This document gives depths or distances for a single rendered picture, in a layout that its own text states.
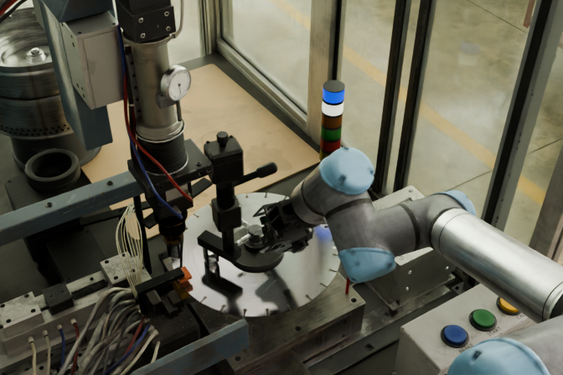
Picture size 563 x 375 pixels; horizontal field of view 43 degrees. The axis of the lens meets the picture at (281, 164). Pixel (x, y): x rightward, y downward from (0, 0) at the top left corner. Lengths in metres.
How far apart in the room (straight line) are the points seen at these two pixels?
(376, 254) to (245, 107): 1.15
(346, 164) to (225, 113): 1.08
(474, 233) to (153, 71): 0.50
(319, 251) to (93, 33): 0.63
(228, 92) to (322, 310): 0.95
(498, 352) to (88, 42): 0.67
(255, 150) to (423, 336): 0.81
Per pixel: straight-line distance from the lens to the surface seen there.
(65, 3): 1.05
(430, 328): 1.36
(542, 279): 0.90
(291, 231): 1.21
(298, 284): 1.33
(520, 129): 1.31
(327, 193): 1.06
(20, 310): 1.44
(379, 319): 1.53
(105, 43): 1.04
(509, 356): 0.73
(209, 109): 2.10
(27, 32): 1.95
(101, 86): 1.07
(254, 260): 1.35
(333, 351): 1.48
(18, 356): 1.49
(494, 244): 0.97
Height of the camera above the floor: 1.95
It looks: 39 degrees down
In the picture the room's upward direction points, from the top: 1 degrees clockwise
